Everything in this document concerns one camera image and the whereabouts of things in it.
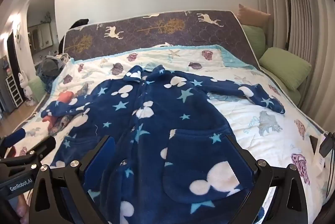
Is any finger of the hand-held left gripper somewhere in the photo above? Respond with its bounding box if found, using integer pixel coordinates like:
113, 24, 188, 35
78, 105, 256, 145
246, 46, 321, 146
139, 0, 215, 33
14, 136, 57, 162
0, 128, 27, 159

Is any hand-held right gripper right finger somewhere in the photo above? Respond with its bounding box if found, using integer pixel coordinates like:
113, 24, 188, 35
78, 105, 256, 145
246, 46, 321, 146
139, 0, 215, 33
224, 134, 310, 224

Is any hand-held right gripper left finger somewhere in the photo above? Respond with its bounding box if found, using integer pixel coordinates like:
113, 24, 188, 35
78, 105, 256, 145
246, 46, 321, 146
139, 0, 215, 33
27, 135, 117, 224

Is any blue star-print fleece robe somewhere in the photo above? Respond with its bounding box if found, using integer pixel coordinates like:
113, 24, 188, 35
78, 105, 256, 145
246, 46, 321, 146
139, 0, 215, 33
42, 64, 286, 224

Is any pile of grey blue clothes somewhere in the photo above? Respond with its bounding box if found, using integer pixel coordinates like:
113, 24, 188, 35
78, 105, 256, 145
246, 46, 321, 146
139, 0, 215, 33
35, 53, 72, 94

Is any person's left hand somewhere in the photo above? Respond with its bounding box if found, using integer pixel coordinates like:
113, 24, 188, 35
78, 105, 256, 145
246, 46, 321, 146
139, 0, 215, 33
13, 196, 30, 224

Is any patterned folded garment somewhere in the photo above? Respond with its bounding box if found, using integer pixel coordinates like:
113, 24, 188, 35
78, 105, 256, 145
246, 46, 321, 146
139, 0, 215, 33
49, 113, 77, 139

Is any white shell-print quilt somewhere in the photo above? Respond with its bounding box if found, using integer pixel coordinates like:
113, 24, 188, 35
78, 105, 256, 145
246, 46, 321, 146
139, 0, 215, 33
10, 44, 331, 224

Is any white rack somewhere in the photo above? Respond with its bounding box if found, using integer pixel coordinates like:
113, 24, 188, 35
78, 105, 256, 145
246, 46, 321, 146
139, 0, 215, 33
5, 74, 24, 107

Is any red folded garment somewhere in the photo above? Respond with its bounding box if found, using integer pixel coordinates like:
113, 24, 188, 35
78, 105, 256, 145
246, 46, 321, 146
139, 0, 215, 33
42, 90, 77, 125

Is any small green cushion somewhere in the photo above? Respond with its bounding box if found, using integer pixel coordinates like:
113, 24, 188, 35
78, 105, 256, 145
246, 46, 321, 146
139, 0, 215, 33
27, 77, 48, 103

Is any white rabbit toy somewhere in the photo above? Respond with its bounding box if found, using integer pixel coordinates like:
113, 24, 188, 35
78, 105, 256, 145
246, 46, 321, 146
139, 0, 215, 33
17, 71, 35, 107

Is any white paper tag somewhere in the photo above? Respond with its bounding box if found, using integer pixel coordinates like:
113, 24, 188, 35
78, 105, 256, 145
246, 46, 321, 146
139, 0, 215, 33
312, 134, 328, 180

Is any large green pillow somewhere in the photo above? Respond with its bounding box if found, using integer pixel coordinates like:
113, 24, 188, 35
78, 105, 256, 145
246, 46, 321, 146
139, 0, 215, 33
259, 47, 312, 91

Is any peach pillow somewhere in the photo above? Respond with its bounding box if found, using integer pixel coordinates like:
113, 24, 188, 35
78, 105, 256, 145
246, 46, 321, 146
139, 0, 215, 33
238, 4, 271, 34

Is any purple deer-print mattress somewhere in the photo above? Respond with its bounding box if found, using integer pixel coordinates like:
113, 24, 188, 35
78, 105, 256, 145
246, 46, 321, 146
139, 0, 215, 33
63, 10, 260, 70

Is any beige pleated curtain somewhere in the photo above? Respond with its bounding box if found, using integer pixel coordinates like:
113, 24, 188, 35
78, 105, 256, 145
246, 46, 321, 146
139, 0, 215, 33
249, 0, 335, 135

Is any black charger with cable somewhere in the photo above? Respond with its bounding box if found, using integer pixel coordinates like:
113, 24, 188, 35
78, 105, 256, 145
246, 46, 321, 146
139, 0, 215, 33
319, 132, 335, 197

